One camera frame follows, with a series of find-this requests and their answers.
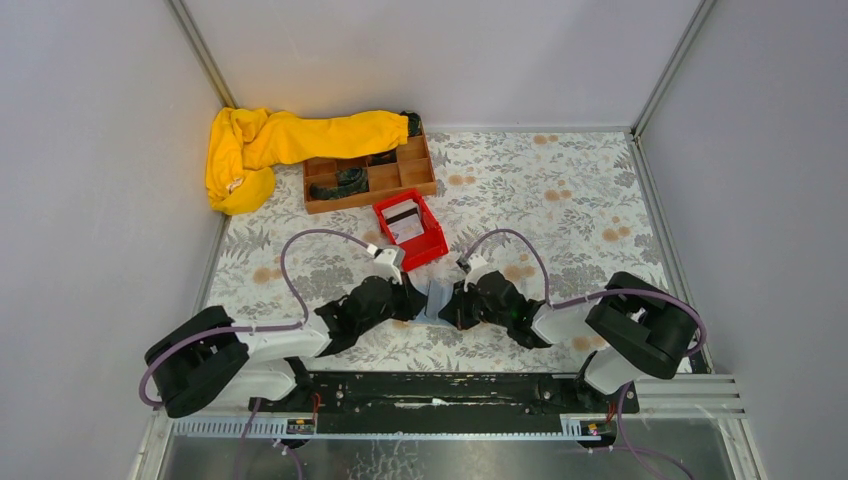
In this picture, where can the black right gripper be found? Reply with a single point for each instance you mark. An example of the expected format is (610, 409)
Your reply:
(465, 307)

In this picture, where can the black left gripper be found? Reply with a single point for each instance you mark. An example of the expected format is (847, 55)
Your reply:
(408, 300)

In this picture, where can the beige card holder wallet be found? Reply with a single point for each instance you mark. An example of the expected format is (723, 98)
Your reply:
(438, 295)

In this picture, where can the red plastic bin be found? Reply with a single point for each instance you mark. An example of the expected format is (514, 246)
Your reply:
(427, 248)

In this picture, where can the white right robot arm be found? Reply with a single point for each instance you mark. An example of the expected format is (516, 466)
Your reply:
(645, 331)

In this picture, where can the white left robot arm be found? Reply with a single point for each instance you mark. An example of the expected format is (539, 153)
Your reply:
(213, 359)

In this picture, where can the wooden compartment tray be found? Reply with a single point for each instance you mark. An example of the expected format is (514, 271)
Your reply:
(412, 169)

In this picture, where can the yellow cloth garment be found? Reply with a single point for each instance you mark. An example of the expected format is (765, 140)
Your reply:
(244, 146)

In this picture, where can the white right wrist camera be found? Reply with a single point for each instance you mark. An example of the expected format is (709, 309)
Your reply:
(475, 267)

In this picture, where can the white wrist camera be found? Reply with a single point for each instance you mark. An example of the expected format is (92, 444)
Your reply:
(387, 262)
(475, 267)

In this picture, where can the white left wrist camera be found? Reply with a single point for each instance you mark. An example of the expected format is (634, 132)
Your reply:
(387, 262)

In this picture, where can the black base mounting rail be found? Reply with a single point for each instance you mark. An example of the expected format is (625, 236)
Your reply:
(445, 403)

